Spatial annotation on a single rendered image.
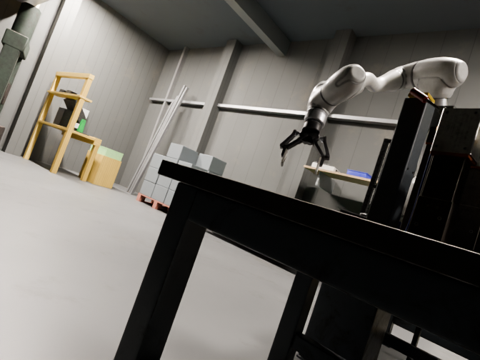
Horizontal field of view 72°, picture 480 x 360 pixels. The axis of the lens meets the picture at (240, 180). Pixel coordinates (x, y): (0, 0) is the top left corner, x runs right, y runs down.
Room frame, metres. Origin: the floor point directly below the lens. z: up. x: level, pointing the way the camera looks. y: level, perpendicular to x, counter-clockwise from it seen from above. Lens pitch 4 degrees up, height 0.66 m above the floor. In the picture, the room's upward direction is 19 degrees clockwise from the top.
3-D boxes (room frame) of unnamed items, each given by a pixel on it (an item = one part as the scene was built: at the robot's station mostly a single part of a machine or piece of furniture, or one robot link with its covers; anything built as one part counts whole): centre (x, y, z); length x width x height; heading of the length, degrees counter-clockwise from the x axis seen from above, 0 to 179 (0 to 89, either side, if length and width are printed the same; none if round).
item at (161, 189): (6.80, 1.12, 0.66); 1.29 x 0.86 x 1.33; 49
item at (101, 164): (7.38, 3.65, 1.03); 1.59 x 1.42 x 2.06; 49
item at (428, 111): (1.01, -0.45, 0.92); 0.08 x 0.08 x 0.44; 40
